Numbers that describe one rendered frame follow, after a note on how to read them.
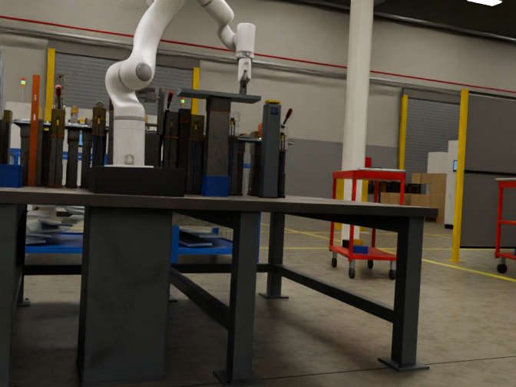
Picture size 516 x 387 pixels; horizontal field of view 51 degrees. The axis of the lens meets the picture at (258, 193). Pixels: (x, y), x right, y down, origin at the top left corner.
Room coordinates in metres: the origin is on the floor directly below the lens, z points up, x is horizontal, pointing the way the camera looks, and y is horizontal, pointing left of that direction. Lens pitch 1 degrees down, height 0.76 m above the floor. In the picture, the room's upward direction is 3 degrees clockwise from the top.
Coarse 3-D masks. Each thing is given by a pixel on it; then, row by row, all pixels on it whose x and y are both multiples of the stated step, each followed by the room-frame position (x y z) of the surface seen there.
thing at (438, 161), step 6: (432, 156) 16.09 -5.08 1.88; (438, 156) 15.87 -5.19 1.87; (444, 156) 15.86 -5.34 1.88; (432, 162) 16.08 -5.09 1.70; (438, 162) 15.85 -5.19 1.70; (444, 162) 15.87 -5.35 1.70; (432, 168) 16.07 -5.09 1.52; (438, 168) 15.84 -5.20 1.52; (444, 168) 15.87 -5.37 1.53; (426, 186) 16.26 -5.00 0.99; (426, 192) 16.25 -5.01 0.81
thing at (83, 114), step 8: (80, 112) 10.04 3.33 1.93; (88, 112) 10.09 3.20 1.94; (80, 120) 10.04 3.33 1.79; (152, 120) 10.54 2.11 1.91; (152, 128) 10.54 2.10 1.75; (64, 136) 9.94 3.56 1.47; (80, 136) 10.02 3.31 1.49; (64, 144) 9.94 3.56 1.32; (80, 144) 10.02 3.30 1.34; (80, 152) 10.05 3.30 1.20; (64, 160) 9.95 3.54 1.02; (80, 160) 10.05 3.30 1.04; (64, 168) 9.95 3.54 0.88; (80, 168) 10.05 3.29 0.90; (64, 176) 9.95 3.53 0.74; (80, 176) 10.06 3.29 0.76; (80, 184) 10.06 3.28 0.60; (56, 208) 9.98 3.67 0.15; (64, 216) 9.99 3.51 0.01
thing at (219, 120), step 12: (216, 108) 2.47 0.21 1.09; (228, 108) 2.48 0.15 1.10; (216, 120) 2.47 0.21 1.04; (228, 120) 2.49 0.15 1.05; (216, 132) 2.47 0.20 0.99; (228, 132) 2.49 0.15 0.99; (216, 144) 2.47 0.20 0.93; (204, 156) 2.53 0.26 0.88; (216, 156) 2.47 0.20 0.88; (204, 168) 2.51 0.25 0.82; (216, 168) 2.48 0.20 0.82
